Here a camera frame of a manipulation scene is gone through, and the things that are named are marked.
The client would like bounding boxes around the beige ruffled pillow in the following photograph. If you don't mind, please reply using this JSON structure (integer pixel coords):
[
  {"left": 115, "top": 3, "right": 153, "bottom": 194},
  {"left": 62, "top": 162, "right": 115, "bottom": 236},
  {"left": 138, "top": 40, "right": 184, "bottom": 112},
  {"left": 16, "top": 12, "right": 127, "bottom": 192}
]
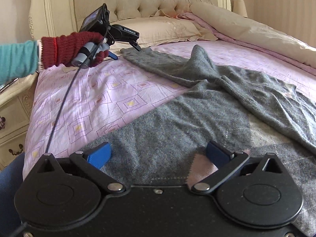
[{"left": 111, "top": 16, "right": 217, "bottom": 48}]

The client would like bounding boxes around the cream bedside drawer cabinet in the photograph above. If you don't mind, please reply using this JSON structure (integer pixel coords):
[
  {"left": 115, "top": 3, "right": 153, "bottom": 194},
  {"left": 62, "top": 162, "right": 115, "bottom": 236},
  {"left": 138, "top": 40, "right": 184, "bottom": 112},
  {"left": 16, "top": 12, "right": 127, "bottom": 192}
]
[{"left": 0, "top": 73, "right": 39, "bottom": 170}]

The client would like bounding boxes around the pink patterned bed sheet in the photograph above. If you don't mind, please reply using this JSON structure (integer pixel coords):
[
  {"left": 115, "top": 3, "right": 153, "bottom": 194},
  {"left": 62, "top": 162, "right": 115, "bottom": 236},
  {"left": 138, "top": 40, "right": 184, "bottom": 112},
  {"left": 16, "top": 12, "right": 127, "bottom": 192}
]
[{"left": 23, "top": 40, "right": 315, "bottom": 178}]

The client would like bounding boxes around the grey knit sweater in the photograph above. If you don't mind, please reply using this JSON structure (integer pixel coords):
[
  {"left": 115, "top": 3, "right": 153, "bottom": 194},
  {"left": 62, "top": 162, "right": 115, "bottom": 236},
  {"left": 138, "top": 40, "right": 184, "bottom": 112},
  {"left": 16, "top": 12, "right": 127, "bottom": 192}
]
[{"left": 83, "top": 45, "right": 315, "bottom": 236}]

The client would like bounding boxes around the left hand red knit glove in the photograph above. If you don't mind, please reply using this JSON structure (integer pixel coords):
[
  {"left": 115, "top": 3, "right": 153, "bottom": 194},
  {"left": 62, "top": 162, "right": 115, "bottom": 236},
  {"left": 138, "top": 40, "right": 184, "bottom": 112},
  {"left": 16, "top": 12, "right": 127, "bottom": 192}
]
[{"left": 41, "top": 32, "right": 104, "bottom": 70}]

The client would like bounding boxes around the teal sleeved left forearm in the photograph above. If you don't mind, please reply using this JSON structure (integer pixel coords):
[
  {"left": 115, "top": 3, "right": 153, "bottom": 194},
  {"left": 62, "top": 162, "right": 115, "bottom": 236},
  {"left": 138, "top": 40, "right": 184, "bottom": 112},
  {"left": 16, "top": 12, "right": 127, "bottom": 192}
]
[{"left": 1, "top": 40, "right": 43, "bottom": 85}]

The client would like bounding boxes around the beige duvet with pink lining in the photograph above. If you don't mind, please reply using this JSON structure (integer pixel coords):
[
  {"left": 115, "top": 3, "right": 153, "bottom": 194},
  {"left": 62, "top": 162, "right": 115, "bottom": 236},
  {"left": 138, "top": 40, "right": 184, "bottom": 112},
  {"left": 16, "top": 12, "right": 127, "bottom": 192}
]
[{"left": 190, "top": 2, "right": 315, "bottom": 69}]

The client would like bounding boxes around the black cable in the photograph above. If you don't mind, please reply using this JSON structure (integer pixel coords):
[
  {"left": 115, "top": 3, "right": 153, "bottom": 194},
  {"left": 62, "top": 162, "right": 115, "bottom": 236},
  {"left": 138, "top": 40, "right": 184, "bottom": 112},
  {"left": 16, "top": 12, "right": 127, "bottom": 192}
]
[{"left": 44, "top": 22, "right": 110, "bottom": 155}]

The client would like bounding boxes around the beige bedside lamp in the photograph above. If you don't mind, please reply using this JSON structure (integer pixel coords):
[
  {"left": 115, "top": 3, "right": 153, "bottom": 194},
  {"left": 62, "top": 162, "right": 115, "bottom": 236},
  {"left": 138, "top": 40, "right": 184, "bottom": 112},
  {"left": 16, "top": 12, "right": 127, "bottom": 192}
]
[{"left": 232, "top": 0, "right": 248, "bottom": 18}]

